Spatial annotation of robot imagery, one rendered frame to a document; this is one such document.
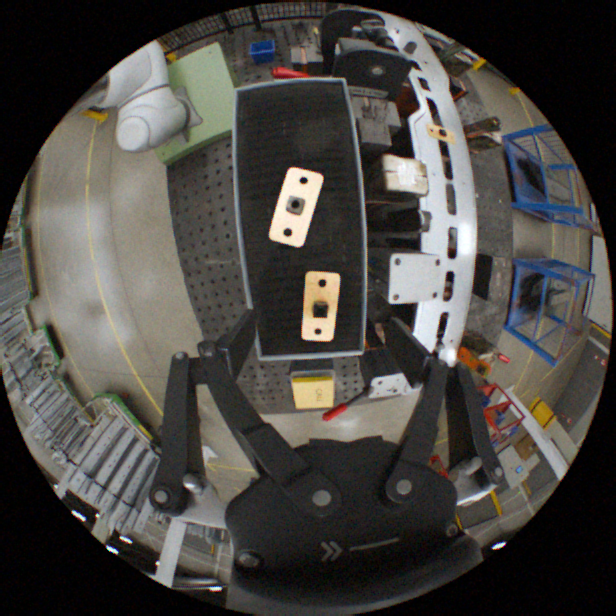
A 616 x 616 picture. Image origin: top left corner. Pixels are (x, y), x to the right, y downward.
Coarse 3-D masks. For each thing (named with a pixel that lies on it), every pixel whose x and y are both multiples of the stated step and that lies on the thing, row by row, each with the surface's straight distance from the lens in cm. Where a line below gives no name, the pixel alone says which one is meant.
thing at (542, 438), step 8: (504, 400) 448; (512, 400) 436; (512, 408) 440; (520, 408) 432; (520, 416) 433; (528, 416) 430; (528, 424) 427; (536, 424) 430; (536, 432) 423; (544, 432) 420; (536, 440) 428; (544, 440) 421; (544, 448) 425; (552, 448) 426; (552, 456) 423; (560, 456) 432; (552, 464) 430; (560, 464) 425; (560, 472) 429; (560, 480) 437
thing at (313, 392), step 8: (328, 376) 30; (296, 384) 30; (304, 384) 30; (312, 384) 30; (320, 384) 30; (328, 384) 30; (296, 392) 31; (304, 392) 31; (312, 392) 31; (320, 392) 31; (328, 392) 31; (296, 400) 32; (304, 400) 32; (312, 400) 32; (320, 400) 32; (328, 400) 32
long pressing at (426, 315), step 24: (408, 24) 102; (432, 72) 75; (432, 96) 64; (408, 120) 52; (432, 120) 58; (456, 120) 64; (432, 144) 53; (456, 144) 59; (432, 168) 50; (456, 168) 55; (432, 192) 48; (456, 192) 52; (432, 216) 46; (456, 216) 51; (432, 240) 46; (456, 240) 51; (456, 264) 51; (456, 288) 53; (432, 312) 50; (456, 312) 56; (432, 336) 54; (456, 336) 60; (408, 384) 60
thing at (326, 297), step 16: (320, 272) 22; (320, 288) 22; (336, 288) 22; (304, 304) 23; (320, 304) 22; (336, 304) 23; (304, 320) 23; (320, 320) 23; (304, 336) 24; (320, 336) 24
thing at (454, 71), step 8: (456, 56) 89; (464, 56) 94; (448, 64) 91; (456, 64) 91; (464, 64) 92; (472, 64) 93; (448, 72) 94; (456, 72) 95; (464, 72) 95; (424, 80) 101
